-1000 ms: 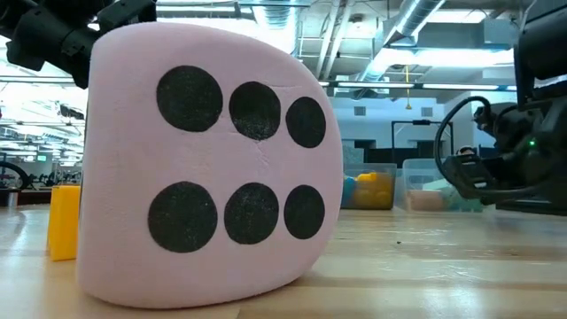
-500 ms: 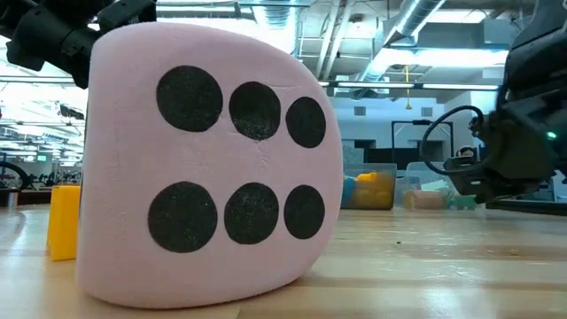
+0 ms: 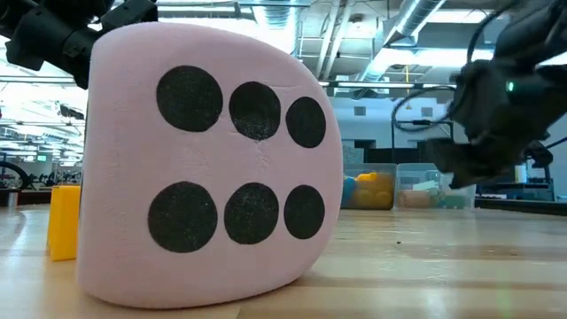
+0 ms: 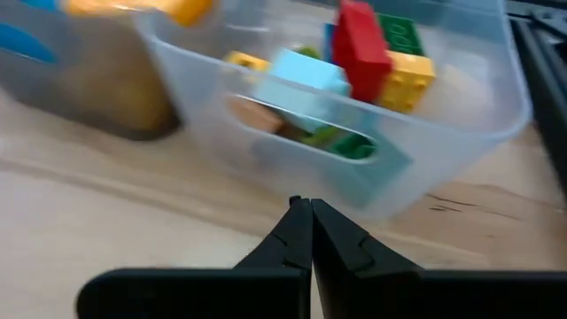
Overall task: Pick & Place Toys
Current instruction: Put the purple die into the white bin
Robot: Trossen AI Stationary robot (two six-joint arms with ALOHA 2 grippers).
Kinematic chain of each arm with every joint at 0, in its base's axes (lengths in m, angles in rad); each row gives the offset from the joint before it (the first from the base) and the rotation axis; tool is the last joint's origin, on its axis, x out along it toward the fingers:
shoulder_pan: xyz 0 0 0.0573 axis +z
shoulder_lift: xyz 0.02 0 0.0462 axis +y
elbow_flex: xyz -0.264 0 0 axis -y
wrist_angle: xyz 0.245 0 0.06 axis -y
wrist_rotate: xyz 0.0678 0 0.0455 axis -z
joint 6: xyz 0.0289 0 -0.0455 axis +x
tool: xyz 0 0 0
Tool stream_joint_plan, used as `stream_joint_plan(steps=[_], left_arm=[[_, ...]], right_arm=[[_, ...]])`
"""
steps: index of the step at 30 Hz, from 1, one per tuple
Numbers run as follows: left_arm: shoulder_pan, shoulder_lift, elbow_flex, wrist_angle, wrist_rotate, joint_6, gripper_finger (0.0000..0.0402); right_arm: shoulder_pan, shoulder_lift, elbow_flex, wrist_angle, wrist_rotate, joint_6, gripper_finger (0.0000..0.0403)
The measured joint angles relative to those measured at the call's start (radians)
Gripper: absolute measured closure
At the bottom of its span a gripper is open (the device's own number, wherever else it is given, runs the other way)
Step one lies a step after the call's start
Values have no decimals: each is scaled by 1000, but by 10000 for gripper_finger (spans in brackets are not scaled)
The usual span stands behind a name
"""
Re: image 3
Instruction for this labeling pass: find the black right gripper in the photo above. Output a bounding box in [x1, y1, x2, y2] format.
[423, 59, 555, 190]

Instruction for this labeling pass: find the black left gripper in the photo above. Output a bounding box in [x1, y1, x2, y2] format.
[99, 0, 159, 33]

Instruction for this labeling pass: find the brown toy brick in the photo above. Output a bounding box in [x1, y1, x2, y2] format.
[400, 190, 431, 208]

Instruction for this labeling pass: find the orange-yellow toy brick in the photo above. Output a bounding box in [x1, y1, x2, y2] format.
[353, 181, 394, 209]

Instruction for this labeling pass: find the blue figure toy brick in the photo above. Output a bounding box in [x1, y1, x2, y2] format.
[340, 175, 358, 207]

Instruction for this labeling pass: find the pink foam die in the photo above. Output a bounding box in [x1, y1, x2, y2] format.
[75, 21, 345, 310]

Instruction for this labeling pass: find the clear plastic bin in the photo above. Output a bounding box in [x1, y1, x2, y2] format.
[395, 162, 478, 209]

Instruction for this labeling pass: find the black desk stand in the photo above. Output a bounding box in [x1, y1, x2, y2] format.
[476, 152, 555, 201]

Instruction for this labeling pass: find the dark grey translucent bin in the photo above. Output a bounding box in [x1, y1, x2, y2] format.
[340, 163, 399, 210]

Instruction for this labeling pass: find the bicycle wheel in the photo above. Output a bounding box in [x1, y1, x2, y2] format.
[0, 159, 27, 191]

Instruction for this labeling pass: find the light yellow hollow brick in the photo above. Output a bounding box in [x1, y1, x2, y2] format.
[47, 184, 82, 262]

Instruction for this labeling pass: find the black aluminium table frame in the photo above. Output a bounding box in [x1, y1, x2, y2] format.
[473, 135, 567, 217]

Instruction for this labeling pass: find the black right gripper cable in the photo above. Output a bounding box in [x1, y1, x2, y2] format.
[392, 86, 457, 134]

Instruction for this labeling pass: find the wide silver ventilation duct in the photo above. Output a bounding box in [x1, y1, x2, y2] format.
[252, 0, 307, 54]

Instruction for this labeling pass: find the slanted silver ventilation duct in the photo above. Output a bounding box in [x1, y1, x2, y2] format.
[353, 0, 448, 85]

